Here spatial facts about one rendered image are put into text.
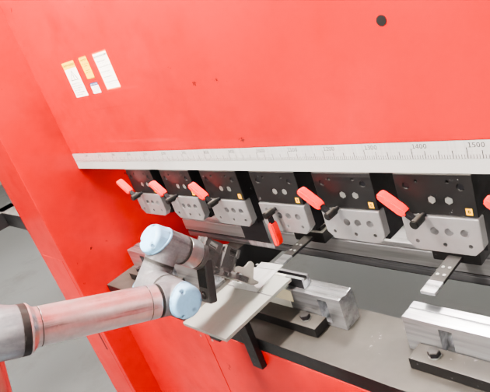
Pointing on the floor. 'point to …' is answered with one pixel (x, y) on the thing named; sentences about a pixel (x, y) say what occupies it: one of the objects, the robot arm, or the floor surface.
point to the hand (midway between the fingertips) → (246, 281)
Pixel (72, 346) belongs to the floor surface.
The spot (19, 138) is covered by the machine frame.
